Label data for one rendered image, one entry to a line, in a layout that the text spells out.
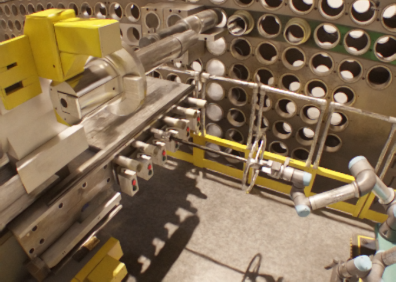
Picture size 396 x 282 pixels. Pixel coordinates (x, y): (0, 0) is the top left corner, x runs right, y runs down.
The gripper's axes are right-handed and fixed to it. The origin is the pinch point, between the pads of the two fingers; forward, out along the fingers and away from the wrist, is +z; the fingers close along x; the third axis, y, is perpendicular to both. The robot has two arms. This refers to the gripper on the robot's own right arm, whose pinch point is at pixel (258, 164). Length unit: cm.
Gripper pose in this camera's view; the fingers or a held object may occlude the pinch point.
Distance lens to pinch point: 172.1
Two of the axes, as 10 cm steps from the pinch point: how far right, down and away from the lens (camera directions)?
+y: -4.1, 8.3, -3.8
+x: 2.2, 4.9, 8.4
